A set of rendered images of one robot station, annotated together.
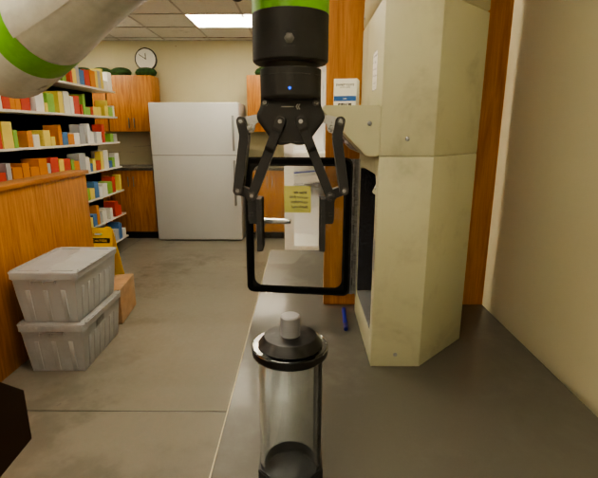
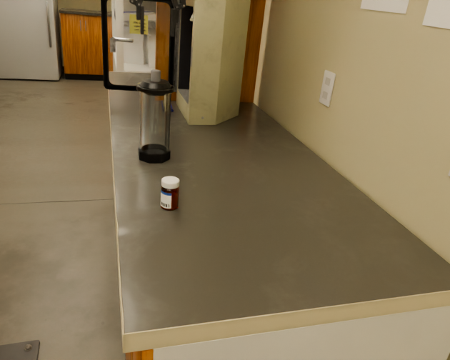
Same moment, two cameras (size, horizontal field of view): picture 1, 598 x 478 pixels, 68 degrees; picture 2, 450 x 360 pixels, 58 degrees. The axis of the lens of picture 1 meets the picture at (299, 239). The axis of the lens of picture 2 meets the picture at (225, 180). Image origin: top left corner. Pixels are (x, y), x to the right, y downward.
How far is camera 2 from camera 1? 0.63 m
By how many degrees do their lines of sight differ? 20
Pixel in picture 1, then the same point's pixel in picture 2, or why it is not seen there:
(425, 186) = (221, 16)
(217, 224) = (33, 64)
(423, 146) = not seen: outside the picture
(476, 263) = (251, 75)
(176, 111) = not seen: outside the picture
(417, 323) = (215, 99)
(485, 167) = (257, 12)
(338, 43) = not seen: outside the picture
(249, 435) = (127, 147)
